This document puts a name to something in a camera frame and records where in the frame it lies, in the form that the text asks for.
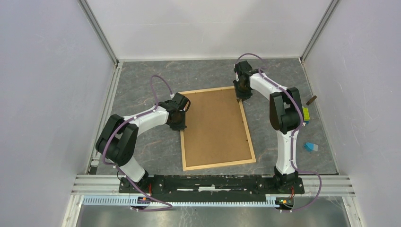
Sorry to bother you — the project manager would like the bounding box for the brown backing board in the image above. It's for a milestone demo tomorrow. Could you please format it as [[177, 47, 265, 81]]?
[[181, 89, 254, 168]]

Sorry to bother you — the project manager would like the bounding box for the blue toy block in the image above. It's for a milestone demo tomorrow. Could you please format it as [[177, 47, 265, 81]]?
[[304, 142, 318, 152]]

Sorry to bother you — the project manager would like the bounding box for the wooden picture frame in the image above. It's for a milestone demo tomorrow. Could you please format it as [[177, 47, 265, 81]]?
[[178, 86, 257, 172]]

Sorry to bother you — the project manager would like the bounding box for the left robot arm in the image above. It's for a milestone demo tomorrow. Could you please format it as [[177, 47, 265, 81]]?
[[96, 93, 191, 193]]

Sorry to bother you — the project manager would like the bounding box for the toy car with green block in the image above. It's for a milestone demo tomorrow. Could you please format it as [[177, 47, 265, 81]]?
[[303, 107, 310, 124]]

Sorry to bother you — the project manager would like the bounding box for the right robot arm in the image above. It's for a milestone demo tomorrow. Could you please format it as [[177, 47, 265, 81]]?
[[233, 61, 304, 193]]

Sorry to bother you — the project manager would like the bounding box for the small brown block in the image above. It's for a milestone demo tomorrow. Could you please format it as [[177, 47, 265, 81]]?
[[306, 96, 317, 105]]

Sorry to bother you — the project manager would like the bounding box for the blue white cable duct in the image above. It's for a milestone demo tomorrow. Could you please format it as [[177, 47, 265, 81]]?
[[82, 195, 279, 208]]

